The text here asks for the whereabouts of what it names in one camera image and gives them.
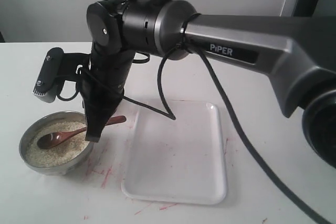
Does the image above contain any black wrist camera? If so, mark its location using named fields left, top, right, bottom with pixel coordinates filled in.
left=33, top=47, right=90, bottom=103

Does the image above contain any white plastic tray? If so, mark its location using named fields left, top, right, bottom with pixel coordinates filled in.
left=121, top=100, right=227, bottom=205

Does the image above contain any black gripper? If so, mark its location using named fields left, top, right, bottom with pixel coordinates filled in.
left=80, top=44, right=134, bottom=143

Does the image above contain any brown wooden spoon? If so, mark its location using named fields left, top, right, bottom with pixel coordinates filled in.
left=37, top=115, right=127, bottom=150

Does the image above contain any steel bowl of rice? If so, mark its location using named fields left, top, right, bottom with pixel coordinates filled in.
left=19, top=111, right=93, bottom=175

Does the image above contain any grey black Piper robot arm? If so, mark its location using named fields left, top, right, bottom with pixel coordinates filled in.
left=80, top=0, right=335, bottom=166

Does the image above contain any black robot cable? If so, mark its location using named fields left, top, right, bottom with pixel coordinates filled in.
left=56, top=0, right=333, bottom=224

